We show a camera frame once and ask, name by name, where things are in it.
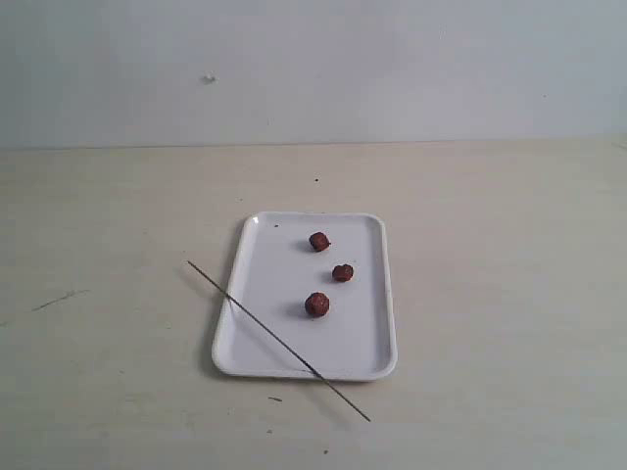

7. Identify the red meatball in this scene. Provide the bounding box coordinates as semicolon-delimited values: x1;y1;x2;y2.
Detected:
305;292;330;318
309;232;331;253
331;264;354;283

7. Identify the thin metal skewer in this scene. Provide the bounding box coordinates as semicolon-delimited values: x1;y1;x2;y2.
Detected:
186;259;372;423

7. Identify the white rectangular plastic tray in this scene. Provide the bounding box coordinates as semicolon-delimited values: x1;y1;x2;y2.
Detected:
212;211;398;382

